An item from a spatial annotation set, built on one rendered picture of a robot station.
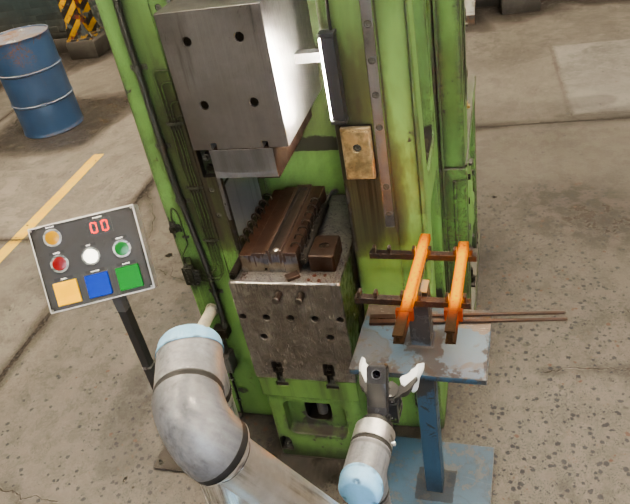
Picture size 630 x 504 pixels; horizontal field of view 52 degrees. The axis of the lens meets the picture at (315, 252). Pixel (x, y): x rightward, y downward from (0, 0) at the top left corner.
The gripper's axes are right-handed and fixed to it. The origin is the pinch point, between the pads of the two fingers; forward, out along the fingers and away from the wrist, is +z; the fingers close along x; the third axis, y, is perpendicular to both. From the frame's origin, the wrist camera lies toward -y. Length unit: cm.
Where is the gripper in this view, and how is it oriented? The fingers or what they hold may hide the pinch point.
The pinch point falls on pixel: (392, 357)
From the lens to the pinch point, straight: 159.3
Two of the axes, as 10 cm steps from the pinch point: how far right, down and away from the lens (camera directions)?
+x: 9.5, 0.4, -3.2
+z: 2.8, -5.9, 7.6
